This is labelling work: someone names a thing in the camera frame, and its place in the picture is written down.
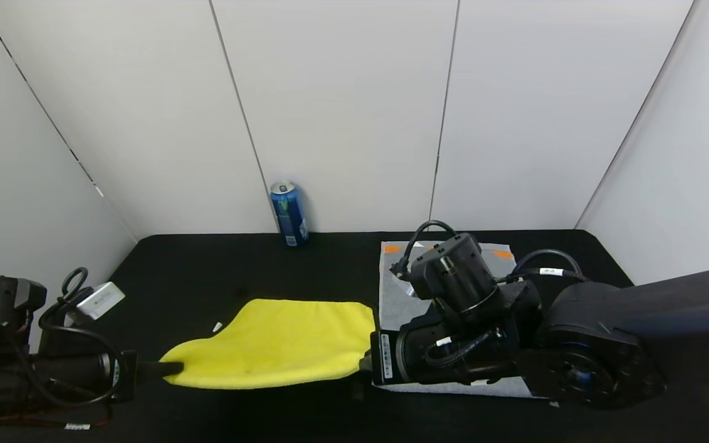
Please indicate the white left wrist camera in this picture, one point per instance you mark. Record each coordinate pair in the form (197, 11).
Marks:
(103, 300)

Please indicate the yellow towel with black trim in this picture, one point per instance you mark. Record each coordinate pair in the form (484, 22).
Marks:
(280, 344)

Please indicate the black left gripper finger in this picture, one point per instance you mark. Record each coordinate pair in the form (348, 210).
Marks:
(157, 366)
(157, 373)

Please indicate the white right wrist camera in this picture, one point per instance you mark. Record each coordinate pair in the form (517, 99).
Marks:
(409, 291)

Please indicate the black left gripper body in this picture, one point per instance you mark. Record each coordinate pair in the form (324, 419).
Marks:
(125, 375)

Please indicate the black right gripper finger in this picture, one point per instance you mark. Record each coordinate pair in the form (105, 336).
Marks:
(366, 375)
(366, 363)

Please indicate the grey towel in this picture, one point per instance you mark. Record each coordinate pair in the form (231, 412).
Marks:
(391, 289)

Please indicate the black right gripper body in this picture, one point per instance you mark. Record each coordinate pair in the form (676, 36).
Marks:
(384, 359)

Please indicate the blue drink can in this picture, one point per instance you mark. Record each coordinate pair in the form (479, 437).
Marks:
(290, 215)

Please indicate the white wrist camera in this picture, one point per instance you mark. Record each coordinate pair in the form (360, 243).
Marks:
(409, 291)
(103, 300)

